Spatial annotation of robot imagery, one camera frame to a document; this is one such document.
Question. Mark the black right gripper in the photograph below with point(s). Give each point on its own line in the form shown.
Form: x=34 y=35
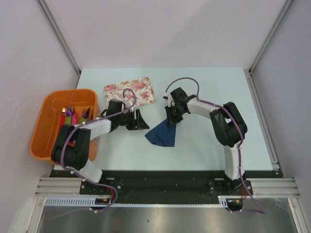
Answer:
x=171 y=120

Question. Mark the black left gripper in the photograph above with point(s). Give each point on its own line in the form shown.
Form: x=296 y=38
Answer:
x=139 y=124

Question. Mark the dark blue paper napkin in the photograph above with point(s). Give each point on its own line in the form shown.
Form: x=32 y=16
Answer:
x=162 y=135

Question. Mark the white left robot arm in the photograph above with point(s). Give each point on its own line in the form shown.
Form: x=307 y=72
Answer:
x=72 y=146

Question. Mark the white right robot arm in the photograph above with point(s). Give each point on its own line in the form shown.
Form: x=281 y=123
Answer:
x=228 y=124

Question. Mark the green napkin roll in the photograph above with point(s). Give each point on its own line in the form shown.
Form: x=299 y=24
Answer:
x=68 y=120
x=83 y=119

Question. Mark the pink napkin roll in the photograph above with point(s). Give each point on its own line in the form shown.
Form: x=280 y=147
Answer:
x=74 y=118

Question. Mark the red napkin roll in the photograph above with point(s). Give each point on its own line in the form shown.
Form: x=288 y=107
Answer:
x=62 y=121

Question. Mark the floral rectangular tray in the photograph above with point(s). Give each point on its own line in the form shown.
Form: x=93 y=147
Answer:
x=141 y=87

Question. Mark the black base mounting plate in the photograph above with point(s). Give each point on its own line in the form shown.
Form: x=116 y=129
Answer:
x=174 y=187

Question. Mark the orange plastic basket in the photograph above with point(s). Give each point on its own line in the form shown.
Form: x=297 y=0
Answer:
x=46 y=129

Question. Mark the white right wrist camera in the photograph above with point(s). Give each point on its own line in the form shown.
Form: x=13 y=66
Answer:
x=167 y=96

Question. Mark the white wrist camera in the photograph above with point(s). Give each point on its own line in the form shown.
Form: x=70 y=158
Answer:
x=167 y=96
x=130 y=104

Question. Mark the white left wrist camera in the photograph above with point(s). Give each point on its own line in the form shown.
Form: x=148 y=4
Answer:
x=130 y=104

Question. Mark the aluminium frame rail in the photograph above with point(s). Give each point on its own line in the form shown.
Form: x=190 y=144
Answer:
x=58 y=187

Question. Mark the white slotted cable duct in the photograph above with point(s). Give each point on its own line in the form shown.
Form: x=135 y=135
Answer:
x=70 y=201

